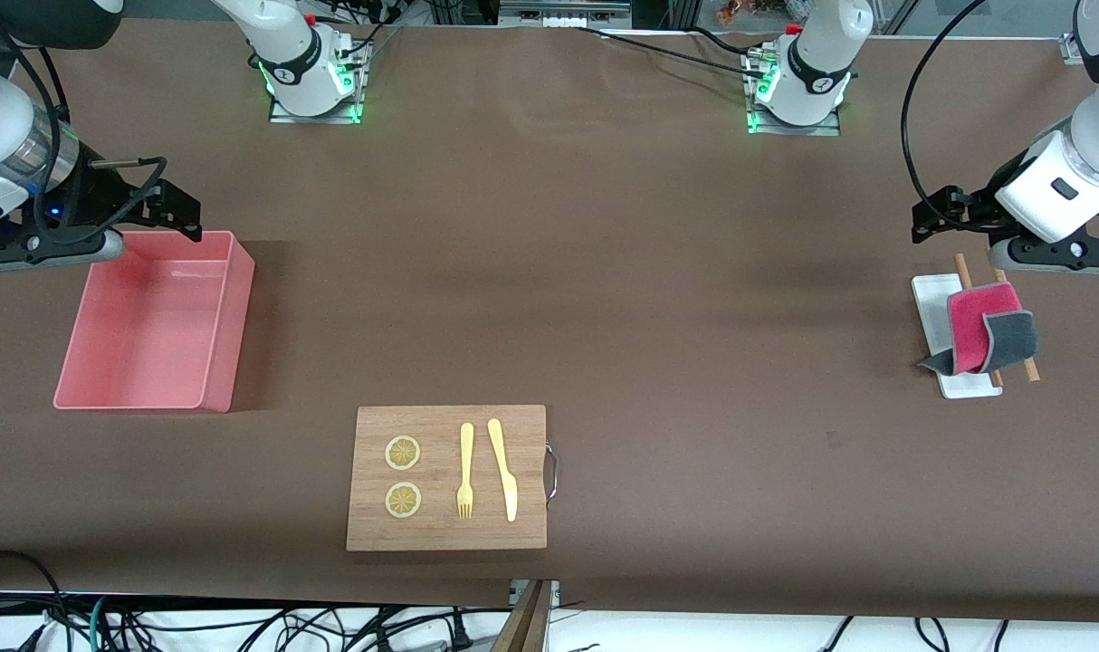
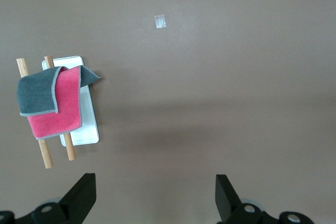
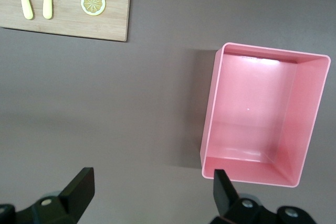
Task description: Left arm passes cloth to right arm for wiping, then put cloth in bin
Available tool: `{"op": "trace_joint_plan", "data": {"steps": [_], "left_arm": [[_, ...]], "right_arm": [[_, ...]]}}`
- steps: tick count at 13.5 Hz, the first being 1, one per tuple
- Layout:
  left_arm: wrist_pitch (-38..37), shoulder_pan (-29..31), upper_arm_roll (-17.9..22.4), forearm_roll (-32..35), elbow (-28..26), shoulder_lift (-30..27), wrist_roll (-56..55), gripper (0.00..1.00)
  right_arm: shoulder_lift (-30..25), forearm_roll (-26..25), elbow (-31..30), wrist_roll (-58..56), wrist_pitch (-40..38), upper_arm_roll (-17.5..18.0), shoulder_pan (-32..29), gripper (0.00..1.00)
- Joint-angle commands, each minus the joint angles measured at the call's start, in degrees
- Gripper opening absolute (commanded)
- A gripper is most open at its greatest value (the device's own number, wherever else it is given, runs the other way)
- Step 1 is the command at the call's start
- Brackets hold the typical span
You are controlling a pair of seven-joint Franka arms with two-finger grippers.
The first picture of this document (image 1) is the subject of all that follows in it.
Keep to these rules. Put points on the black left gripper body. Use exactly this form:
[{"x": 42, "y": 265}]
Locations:
[{"x": 981, "y": 203}]

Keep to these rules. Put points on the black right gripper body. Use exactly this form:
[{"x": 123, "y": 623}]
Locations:
[{"x": 95, "y": 197}]

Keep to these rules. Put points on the red and grey cloth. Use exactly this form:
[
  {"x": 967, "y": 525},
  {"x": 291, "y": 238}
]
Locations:
[{"x": 970, "y": 326}]

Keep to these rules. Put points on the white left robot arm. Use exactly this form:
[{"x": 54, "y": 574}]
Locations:
[{"x": 1088, "y": 145}]

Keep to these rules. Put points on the white rectangular tray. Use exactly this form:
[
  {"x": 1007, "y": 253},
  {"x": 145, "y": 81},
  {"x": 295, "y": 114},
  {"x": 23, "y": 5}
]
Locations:
[{"x": 930, "y": 312}]

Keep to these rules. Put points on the pink plastic bin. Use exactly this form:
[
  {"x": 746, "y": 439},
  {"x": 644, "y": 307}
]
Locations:
[{"x": 151, "y": 335}]

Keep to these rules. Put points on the toy lemon slice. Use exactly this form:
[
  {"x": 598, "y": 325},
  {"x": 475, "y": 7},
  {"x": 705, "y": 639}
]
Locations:
[
  {"x": 403, "y": 500},
  {"x": 403, "y": 453}
]

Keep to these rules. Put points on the yellow plastic fork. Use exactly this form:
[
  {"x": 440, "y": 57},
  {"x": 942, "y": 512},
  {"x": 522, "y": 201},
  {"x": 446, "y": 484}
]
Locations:
[{"x": 466, "y": 453}]

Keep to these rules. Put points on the yellow plastic knife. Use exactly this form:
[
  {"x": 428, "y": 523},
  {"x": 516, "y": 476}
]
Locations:
[{"x": 504, "y": 466}]

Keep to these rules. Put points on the wooden cutting board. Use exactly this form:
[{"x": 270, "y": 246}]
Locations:
[{"x": 445, "y": 534}]

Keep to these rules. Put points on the black power plug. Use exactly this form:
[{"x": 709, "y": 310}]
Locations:
[{"x": 460, "y": 637}]

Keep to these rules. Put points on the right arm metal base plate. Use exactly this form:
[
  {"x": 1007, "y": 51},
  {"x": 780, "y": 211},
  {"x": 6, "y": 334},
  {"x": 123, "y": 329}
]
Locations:
[{"x": 314, "y": 118}]

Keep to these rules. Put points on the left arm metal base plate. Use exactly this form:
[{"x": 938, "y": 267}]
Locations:
[{"x": 794, "y": 129}]

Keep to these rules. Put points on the metal table corner bracket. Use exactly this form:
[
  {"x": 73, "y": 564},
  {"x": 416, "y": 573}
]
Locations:
[{"x": 1071, "y": 50}]

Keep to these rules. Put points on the aluminium frame rail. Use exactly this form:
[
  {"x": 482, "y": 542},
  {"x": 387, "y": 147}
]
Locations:
[{"x": 563, "y": 11}]

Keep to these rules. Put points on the brown wooden post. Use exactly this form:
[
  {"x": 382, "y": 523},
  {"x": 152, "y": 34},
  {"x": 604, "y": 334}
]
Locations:
[{"x": 524, "y": 625}]

